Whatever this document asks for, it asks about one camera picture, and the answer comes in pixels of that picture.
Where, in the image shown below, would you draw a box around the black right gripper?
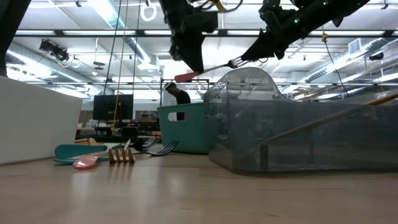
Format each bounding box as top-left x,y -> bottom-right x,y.
241,0 -> 312,62

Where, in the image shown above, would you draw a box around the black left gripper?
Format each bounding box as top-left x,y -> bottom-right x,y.
159,0 -> 218,75

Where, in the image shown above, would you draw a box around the teal plastic bin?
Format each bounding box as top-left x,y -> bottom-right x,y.
157,102 -> 218,156

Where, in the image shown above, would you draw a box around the smoky transparent plastic bin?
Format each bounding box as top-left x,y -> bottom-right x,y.
203,67 -> 398,175

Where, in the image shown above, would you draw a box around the wooden utensils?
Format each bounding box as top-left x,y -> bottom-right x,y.
261,92 -> 398,144

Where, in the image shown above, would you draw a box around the teal-handled black fork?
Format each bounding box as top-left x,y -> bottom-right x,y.
53,139 -> 180,165
54,136 -> 162,160

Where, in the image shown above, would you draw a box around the white plastic bin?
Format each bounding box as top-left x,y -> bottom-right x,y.
0,75 -> 83,166

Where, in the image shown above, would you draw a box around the person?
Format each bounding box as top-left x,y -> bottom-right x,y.
164,82 -> 192,121

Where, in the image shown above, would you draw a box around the white cylinder tank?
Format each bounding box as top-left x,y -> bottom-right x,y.
162,81 -> 178,106

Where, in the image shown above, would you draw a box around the black overhead beam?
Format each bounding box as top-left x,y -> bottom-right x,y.
0,29 -> 398,39

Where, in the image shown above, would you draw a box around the cluttered black workbench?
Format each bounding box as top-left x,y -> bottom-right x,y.
76,119 -> 162,138

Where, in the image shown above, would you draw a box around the grey air vent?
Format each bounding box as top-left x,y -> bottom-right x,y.
348,37 -> 362,55

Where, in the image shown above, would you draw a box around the black monitor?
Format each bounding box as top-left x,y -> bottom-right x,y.
93,94 -> 134,121

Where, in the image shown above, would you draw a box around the white hanging ring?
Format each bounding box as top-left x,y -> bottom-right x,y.
140,2 -> 158,22

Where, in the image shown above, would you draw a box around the hanging cable with yellow connector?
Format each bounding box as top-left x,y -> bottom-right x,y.
320,26 -> 352,102

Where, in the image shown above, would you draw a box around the black hanging cable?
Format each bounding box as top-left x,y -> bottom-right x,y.
96,0 -> 123,131

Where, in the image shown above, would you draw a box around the black aluminium table frame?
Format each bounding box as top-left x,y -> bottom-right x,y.
76,135 -> 172,144

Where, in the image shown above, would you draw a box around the black ceiling camera cluster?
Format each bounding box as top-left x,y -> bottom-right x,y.
39,39 -> 81,68

